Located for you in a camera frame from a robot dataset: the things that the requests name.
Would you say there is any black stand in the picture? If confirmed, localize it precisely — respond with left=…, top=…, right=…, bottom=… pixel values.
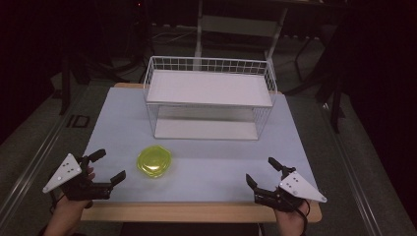
left=284, top=13, right=348, bottom=135

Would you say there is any person's right hand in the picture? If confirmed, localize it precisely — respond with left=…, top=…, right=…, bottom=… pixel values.
left=273, top=200, right=311, bottom=236

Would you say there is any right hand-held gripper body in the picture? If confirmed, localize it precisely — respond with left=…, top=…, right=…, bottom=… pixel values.
left=254, top=166, right=328, bottom=213

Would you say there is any white metal stand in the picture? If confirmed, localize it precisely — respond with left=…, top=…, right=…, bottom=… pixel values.
left=192, top=0, right=289, bottom=72

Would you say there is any black cable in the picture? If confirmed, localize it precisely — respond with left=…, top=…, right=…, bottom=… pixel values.
left=293, top=199, right=311, bottom=236

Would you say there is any light blue table mat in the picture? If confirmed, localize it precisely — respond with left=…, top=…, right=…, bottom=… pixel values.
left=83, top=87, right=320, bottom=204

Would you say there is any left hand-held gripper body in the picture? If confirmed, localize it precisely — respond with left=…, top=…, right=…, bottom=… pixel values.
left=41, top=152, right=114, bottom=202

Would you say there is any white wire two-tier shelf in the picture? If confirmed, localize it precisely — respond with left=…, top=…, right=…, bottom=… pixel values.
left=143, top=55, right=278, bottom=142

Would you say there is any yellow-green bowl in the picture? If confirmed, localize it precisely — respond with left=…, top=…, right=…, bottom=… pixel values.
left=136, top=145, right=173, bottom=179

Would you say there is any person's left hand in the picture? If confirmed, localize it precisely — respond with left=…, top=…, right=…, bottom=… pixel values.
left=41, top=165, right=96, bottom=236

